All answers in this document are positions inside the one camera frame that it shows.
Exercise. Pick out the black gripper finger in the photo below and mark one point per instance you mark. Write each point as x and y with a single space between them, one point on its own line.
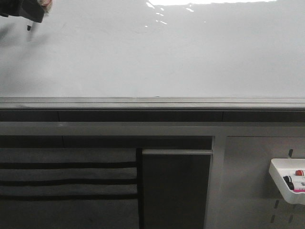
29 9

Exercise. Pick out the white black whiteboard marker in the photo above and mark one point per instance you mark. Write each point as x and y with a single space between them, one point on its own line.
46 5

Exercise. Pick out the white whiteboard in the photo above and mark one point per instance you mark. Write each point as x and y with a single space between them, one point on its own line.
203 54

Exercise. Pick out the grey black striped panel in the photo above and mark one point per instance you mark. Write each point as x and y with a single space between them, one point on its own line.
60 188

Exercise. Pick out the dark grey board panel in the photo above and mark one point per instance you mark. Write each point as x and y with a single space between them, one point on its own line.
175 184

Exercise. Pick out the grey pegboard panel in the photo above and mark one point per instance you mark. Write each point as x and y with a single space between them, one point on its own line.
249 196

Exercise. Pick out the white plastic marker tray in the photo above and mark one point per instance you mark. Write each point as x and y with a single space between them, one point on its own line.
280 167

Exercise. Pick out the black capped marker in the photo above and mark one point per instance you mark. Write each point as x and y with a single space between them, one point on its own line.
294 178

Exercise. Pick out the red capped marker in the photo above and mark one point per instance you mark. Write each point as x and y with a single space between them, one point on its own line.
300 172

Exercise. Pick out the pink marker in tray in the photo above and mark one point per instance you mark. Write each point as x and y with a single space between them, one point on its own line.
299 189

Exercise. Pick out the grey metal stand frame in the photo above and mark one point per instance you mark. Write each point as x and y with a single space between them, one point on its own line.
219 131

